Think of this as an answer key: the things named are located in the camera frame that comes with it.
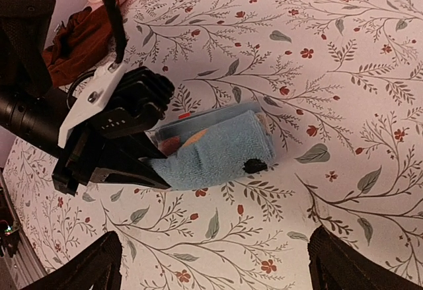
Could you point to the front aluminium rail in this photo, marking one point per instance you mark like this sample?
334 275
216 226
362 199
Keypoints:
20 265

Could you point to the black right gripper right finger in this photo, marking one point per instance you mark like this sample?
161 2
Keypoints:
335 265

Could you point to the blue patterned towel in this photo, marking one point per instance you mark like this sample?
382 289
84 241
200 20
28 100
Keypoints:
214 147

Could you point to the dark red towel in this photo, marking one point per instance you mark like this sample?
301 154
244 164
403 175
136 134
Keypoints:
78 45

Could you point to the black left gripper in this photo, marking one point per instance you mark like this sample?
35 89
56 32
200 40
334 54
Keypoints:
112 147

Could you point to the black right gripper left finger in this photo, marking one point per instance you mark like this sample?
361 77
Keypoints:
96 267

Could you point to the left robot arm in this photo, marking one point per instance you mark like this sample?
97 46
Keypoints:
31 108

